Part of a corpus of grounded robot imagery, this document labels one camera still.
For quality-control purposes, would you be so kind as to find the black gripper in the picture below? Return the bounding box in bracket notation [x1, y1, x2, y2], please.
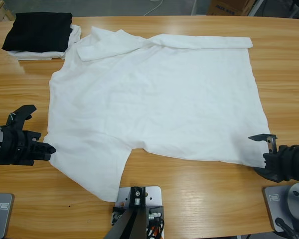
[0, 124, 57, 167]
[248, 133, 299, 184]

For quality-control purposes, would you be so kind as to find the white t-shirt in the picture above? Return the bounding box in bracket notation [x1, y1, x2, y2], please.
[43, 26, 271, 203]

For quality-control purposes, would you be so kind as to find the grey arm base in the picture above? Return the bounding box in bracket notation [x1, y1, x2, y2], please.
[0, 193, 15, 239]
[261, 182, 299, 235]

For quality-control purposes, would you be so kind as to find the folded white garment stack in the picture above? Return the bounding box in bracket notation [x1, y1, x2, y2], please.
[8, 23, 82, 61]

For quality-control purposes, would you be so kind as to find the black clamp block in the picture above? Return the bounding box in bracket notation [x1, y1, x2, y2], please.
[111, 206, 127, 226]
[146, 205, 164, 239]

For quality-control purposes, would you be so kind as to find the white mounting block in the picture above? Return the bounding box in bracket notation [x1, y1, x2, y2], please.
[114, 186, 164, 225]

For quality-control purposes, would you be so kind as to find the folded black garment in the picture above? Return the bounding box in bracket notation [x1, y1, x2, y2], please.
[1, 11, 73, 53]

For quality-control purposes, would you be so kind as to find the wooden pallet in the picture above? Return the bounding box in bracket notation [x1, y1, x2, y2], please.
[0, 0, 15, 23]

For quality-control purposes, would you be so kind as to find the white metal leg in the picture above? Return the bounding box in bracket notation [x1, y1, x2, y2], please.
[248, 0, 265, 17]

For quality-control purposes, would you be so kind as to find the cardboard box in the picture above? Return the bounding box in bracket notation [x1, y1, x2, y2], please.
[206, 0, 257, 16]

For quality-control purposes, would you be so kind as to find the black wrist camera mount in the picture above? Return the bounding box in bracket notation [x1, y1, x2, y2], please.
[6, 104, 37, 129]

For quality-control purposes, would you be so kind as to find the black base cable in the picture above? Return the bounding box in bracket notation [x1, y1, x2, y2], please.
[275, 217, 299, 239]

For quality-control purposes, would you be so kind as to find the dark camera post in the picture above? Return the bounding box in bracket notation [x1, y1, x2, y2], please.
[103, 186, 150, 239]

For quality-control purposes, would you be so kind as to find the orange cable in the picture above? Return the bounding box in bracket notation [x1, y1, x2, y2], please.
[149, 224, 165, 239]

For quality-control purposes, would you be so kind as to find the white floor cable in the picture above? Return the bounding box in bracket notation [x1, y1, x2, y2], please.
[143, 0, 165, 16]

